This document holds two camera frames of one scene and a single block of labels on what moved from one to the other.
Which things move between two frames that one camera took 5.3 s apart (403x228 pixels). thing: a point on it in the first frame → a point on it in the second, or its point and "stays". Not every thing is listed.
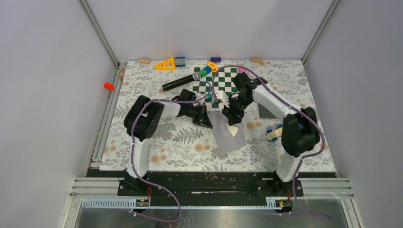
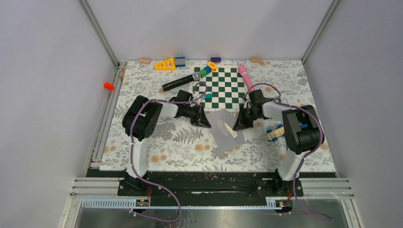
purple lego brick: x=216 y=59 stays
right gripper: x=231 y=113 → x=241 y=123
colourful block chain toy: x=211 y=67 stays
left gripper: x=206 y=120 stays
